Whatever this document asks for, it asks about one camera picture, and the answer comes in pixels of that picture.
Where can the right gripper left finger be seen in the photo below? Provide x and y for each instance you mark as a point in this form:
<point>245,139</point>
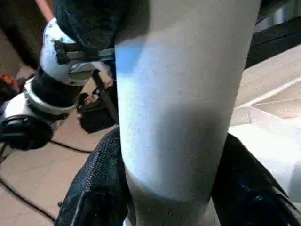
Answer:
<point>98,188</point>

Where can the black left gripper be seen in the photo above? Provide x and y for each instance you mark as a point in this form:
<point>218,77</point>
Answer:
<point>82,53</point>

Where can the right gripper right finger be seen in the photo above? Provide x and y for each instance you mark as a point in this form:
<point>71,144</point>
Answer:
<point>247,195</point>

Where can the white plastic table top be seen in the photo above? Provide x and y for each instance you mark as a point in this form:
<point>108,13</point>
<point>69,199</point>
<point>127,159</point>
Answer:
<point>270,106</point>

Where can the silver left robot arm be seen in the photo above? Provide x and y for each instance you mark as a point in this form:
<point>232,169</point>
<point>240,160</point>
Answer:
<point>54,89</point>

